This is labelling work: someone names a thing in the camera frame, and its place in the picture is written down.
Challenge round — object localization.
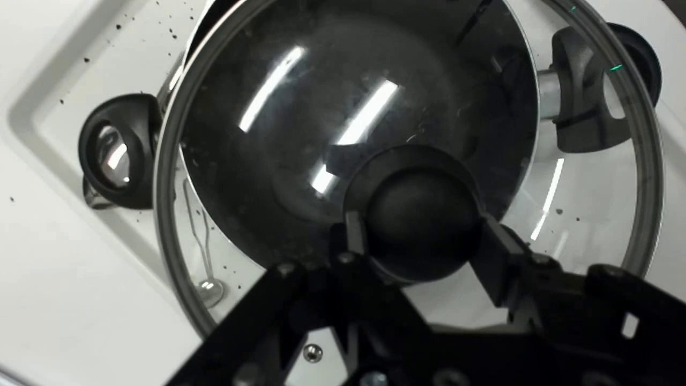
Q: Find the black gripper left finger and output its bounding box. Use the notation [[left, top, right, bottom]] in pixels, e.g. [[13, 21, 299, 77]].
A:
[[168, 210, 431, 386]]

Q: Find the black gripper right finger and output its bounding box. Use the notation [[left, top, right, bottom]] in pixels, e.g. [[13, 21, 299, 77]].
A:
[[426, 211, 686, 386]]

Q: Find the glass lid with black knob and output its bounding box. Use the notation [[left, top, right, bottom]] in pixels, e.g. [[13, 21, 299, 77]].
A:
[[152, 0, 668, 338]]

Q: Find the metal spoon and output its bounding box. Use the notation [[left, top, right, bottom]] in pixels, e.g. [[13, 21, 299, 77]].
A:
[[181, 178, 232, 311]]

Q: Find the white plastic tray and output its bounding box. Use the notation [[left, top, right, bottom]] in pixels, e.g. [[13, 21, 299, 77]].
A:
[[0, 0, 686, 386]]

